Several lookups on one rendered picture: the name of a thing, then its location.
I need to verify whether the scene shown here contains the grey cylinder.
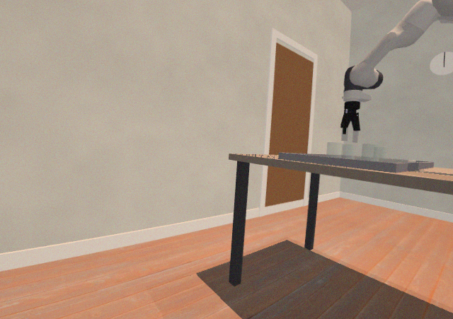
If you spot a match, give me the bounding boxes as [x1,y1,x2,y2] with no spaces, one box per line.
[379,147,387,159]
[341,144,356,159]
[326,142,343,158]
[361,144,380,161]

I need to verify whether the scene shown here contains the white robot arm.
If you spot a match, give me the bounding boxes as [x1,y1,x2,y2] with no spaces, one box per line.
[342,0,453,102]

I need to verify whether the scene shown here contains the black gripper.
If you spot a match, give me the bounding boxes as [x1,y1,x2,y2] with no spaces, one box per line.
[340,101,360,143]

